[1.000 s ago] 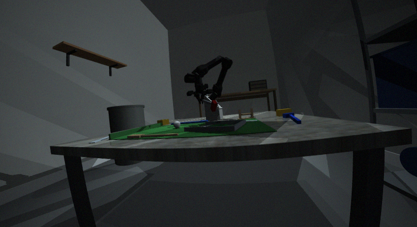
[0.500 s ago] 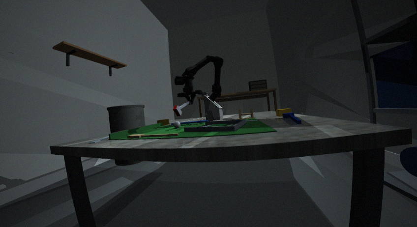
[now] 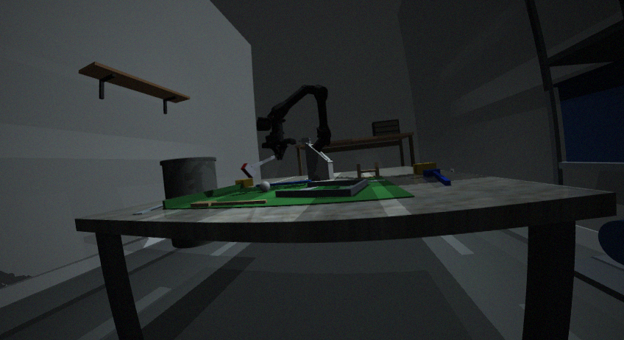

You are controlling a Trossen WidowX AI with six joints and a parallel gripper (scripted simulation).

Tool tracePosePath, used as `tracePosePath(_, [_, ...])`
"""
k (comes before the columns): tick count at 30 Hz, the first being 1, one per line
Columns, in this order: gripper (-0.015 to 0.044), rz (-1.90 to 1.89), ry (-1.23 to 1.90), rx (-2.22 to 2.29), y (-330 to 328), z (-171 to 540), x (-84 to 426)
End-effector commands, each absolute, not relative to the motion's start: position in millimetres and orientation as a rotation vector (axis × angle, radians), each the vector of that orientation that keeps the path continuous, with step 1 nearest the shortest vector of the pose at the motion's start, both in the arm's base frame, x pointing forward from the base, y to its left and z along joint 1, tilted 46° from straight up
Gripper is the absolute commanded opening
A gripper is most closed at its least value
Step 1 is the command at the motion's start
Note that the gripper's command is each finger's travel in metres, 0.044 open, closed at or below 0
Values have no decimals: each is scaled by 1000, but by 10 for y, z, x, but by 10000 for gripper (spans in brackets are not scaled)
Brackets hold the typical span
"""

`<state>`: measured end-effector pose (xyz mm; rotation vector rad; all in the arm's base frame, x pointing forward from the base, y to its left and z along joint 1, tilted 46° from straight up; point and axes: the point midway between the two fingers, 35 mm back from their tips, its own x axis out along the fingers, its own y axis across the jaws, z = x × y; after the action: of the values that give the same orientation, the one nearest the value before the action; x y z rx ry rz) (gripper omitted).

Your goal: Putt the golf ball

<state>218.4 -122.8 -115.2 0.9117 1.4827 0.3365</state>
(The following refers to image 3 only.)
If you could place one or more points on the yellow block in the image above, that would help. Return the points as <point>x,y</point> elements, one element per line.
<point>423,166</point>
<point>246,182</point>

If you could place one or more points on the green flat mat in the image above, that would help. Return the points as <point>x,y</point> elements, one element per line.
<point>379,190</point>

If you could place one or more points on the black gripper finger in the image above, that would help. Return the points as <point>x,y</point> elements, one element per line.
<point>275,150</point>
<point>282,151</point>

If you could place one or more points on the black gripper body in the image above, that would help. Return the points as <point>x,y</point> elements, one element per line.
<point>281,142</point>

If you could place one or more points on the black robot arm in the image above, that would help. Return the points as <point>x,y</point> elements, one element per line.
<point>279,111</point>

